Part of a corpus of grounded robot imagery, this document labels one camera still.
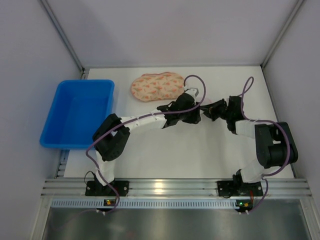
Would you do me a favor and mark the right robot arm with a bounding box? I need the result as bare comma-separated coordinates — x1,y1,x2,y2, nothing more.
200,96,299,184

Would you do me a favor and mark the pink trimmed mesh laundry bag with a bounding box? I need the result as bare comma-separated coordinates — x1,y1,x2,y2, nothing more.
200,98,213,106

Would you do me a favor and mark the blue plastic bin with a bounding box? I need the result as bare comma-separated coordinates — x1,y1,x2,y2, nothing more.
39,79,115,150

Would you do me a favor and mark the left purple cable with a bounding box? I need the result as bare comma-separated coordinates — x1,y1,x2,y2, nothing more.
86,74,207,213

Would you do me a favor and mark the purple cable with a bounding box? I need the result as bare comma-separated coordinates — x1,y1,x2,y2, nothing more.
86,74,207,213
240,76,292,215

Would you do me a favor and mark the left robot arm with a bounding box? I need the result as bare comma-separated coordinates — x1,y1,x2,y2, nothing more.
92,88,201,187

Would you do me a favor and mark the floral orange laundry bag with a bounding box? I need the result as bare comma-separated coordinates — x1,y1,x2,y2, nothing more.
130,72,184,102

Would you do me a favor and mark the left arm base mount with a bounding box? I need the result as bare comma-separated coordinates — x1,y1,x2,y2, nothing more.
85,180,130,197

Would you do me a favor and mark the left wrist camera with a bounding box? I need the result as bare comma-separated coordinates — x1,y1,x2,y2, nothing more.
183,86,199,99

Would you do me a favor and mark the aluminium mounting rail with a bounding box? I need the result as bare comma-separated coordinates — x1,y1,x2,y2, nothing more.
41,149,313,210

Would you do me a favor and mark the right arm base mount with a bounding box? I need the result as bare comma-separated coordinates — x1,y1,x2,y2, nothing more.
217,180,264,198

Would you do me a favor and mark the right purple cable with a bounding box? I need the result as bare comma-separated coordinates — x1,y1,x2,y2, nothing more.
240,76,292,215

